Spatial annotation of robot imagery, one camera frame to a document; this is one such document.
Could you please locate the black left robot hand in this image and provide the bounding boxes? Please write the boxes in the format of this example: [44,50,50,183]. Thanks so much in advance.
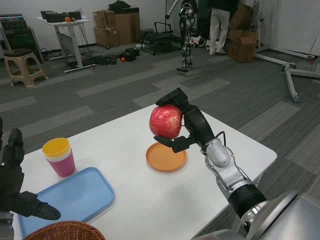
[0,117,62,221]

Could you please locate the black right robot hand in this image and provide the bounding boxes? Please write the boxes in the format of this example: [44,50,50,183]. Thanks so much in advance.
[153,87,216,154]

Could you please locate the red apple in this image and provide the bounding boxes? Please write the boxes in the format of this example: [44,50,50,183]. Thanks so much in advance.
[149,104,184,140]

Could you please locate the orange round plate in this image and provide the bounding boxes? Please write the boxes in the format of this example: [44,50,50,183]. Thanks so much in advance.
[145,142,188,173]

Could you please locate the pink plastic cup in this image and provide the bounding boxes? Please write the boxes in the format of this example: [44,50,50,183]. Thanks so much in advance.
[46,149,76,178]

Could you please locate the white plastic cup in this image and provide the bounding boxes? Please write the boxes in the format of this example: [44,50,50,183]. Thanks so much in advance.
[44,148,73,162]

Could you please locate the yellow plastic cup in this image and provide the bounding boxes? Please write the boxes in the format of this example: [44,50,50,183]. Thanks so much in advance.
[41,137,71,159]

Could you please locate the light blue plastic tray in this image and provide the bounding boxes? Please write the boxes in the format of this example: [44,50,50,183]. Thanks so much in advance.
[17,166,116,238]

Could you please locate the brown wicker basket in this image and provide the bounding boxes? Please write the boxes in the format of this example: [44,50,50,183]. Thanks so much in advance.
[23,220,106,240]

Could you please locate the white toy car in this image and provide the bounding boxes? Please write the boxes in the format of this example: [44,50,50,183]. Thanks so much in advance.
[189,33,206,48]
[205,37,221,52]

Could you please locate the open brown cardboard box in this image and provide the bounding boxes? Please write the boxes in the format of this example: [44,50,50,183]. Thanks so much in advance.
[226,29,258,63]

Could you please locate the black folding chair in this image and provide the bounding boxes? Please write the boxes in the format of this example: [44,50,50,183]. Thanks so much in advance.
[140,21,185,56]

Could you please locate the black equipment case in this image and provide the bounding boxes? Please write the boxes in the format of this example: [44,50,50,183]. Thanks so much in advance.
[118,48,140,62]

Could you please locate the silver black humanoid robot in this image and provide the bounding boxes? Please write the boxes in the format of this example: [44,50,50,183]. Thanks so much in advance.
[164,0,198,73]

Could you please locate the person in white trousers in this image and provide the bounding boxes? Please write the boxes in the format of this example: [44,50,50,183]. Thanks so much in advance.
[208,0,240,56]

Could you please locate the tall brown cardboard box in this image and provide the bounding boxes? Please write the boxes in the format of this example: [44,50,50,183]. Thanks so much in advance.
[231,3,253,38]

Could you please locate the silver robot chest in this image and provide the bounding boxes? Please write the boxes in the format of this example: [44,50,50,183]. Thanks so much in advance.
[192,228,248,240]

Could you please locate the large closed cardboard box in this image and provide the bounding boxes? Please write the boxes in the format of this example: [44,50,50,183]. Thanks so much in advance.
[113,7,141,46]

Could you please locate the beige plastic stool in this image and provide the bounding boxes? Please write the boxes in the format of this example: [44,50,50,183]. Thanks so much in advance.
[3,48,49,88]

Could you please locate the stacked worn cardboard boxes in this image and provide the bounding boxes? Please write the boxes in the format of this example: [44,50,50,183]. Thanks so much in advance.
[92,9,120,48]

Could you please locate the white standing desk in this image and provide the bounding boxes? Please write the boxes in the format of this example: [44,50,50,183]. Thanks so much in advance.
[34,14,95,74]

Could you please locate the black equipment rack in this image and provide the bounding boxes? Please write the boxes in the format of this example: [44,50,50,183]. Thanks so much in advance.
[0,13,45,63]

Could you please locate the large black box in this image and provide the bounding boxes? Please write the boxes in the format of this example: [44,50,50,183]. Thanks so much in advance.
[40,10,68,23]

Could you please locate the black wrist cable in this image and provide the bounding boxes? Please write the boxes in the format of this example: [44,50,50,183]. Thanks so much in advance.
[214,131,227,146]

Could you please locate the white metal gantry frame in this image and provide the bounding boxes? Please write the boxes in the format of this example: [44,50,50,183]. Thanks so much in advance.
[254,0,320,103]

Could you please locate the black cable bundle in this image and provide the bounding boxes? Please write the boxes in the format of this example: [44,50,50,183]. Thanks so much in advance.
[82,54,118,66]

